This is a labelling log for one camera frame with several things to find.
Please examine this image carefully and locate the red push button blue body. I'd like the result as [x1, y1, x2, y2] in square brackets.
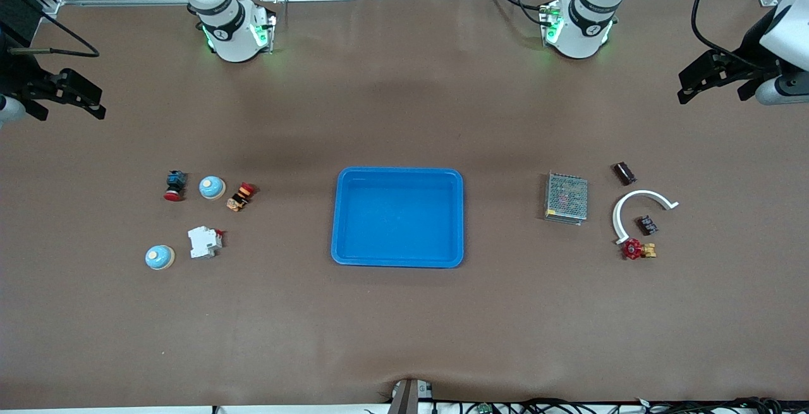
[164, 170, 188, 202]

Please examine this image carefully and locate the blue dome bell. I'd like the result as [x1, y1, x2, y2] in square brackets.
[145, 245, 176, 271]
[198, 176, 226, 200]

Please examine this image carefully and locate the white circuit breaker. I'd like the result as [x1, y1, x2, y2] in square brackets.
[187, 226, 226, 259]

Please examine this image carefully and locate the brass valve red handwheel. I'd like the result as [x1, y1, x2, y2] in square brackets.
[622, 238, 658, 261]

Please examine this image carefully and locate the red emergency button orange body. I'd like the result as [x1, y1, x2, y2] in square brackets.
[226, 182, 257, 212]

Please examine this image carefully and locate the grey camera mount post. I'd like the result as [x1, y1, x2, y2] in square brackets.
[387, 378, 434, 414]

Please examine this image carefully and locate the blue plastic tray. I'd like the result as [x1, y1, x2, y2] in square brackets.
[331, 167, 465, 269]

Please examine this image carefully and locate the white curved plastic bracket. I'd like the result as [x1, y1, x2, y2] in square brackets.
[611, 190, 680, 245]

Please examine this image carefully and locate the metal mesh power supply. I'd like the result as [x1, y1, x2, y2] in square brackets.
[544, 172, 589, 226]

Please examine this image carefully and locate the black cable bundle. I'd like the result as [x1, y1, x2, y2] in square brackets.
[433, 396, 809, 414]

